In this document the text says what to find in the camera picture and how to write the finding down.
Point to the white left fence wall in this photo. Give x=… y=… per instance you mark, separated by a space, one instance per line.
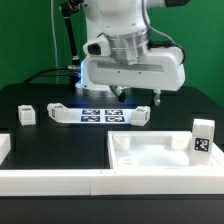
x=5 y=146

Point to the white front fence wall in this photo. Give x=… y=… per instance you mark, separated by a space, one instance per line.
x=105 y=182

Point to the white right fence wall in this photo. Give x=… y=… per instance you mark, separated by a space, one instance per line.
x=217 y=156

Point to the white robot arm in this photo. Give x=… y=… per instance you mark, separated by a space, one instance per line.
x=119 y=52

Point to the white fence wall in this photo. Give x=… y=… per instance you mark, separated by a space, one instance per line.
x=105 y=182
x=5 y=146
x=217 y=156

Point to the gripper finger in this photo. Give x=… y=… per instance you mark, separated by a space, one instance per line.
x=156 y=99
x=117 y=91

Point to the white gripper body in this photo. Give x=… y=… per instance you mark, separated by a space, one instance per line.
x=160 y=69

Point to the sheet of fiducial markers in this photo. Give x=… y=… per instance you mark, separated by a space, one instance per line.
x=99 y=116

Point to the white square table top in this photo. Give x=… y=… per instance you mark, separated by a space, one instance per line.
x=144 y=149

